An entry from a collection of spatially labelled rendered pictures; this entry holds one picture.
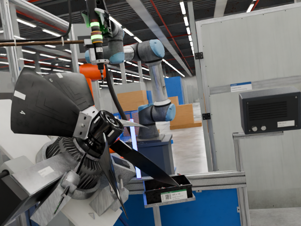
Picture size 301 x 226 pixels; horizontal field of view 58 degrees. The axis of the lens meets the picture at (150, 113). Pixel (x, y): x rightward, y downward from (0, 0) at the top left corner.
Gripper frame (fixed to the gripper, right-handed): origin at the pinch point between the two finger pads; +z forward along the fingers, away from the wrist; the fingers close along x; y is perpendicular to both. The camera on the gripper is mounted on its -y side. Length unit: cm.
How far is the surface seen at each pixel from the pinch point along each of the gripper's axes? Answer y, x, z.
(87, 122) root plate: 43.0, 2.0, 12.3
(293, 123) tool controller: 58, -79, -35
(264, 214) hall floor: 166, -84, -173
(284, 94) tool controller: 44, -76, -32
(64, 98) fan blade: 33.6, 5.5, 19.8
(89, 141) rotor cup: 50, 3, 12
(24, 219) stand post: 76, 32, 15
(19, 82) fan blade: 27.8, 12.0, 32.0
